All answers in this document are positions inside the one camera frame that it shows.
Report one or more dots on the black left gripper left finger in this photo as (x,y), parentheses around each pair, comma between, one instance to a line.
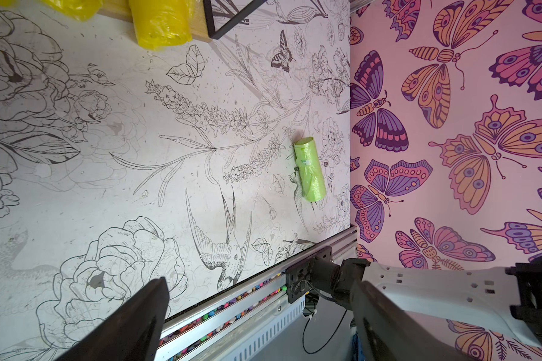
(132,332)

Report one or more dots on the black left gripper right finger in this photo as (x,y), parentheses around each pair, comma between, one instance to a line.
(375,313)

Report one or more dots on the green bag roll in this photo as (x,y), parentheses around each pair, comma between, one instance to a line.
(310,170)

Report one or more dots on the yellow bag roll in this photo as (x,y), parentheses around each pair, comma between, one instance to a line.
(8,3)
(162,23)
(81,10)

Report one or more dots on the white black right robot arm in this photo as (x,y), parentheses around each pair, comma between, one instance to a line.
(427,314)

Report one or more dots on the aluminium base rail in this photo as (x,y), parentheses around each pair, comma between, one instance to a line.
(239,322)

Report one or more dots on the wooden three-tier shelf black frame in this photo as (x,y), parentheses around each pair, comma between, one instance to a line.
(212,19)

